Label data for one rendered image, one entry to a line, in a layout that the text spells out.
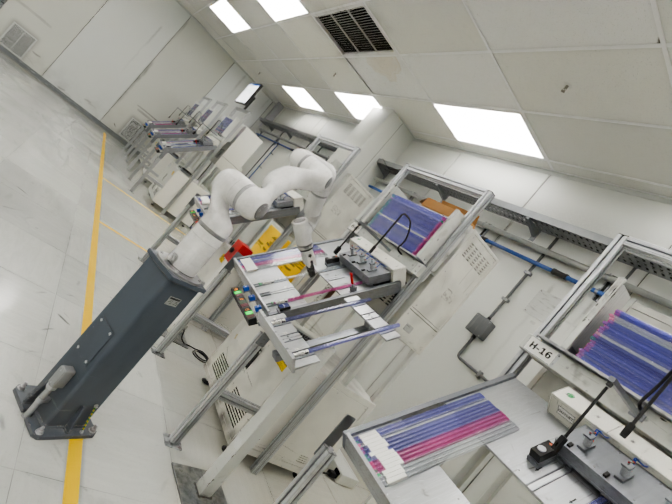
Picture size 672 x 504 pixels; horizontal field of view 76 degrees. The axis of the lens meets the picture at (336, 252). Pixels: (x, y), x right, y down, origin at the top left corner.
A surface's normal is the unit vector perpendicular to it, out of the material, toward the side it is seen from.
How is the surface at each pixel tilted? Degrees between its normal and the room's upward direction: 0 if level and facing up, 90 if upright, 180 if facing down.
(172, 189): 90
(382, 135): 90
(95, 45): 90
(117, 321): 90
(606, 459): 44
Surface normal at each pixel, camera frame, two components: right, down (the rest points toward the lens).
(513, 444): 0.03, -0.92
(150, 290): -0.38, -0.33
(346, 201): 0.43, 0.36
